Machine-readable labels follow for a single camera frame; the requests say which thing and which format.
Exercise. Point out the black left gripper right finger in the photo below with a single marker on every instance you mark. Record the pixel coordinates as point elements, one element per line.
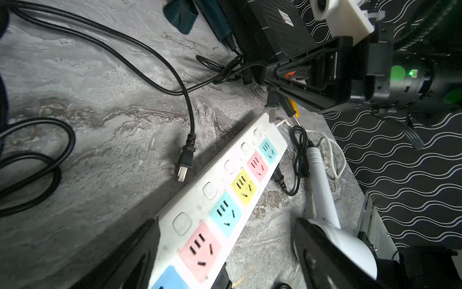
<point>322,261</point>

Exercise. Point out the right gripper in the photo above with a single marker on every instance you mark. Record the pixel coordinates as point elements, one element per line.
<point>336,76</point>

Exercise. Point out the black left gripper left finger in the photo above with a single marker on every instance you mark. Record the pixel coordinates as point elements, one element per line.
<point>130,265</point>

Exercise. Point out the white multicolour power strip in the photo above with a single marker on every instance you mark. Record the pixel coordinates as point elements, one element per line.
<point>201,224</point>

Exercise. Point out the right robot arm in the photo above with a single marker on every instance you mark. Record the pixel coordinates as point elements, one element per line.
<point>426,73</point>

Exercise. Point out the white hair dryer front right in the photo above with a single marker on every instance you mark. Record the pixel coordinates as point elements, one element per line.
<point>327,220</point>

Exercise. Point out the black plastic tool case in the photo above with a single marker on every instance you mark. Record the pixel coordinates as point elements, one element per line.
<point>267,30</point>

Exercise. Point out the yellow handle screwdriver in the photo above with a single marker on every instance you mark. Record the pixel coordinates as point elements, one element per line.
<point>293,109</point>

